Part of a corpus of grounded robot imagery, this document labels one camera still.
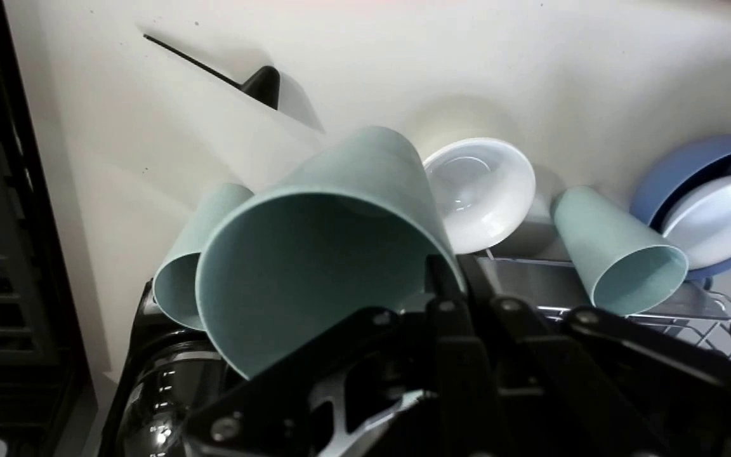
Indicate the teal plastic cup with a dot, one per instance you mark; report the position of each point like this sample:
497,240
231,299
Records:
609,244
316,255
183,279

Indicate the black steel gas stove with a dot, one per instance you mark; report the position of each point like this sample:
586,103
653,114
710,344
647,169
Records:
1,255

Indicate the white bowl in blue bowl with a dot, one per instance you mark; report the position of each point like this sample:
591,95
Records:
721,218

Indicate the black coffee maker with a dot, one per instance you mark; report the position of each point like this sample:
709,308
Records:
152,397

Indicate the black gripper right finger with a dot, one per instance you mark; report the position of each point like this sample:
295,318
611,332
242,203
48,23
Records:
496,308

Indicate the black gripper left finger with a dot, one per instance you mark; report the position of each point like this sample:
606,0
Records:
448,299

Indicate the small white bowl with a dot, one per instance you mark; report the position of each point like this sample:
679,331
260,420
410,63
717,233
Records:
481,191

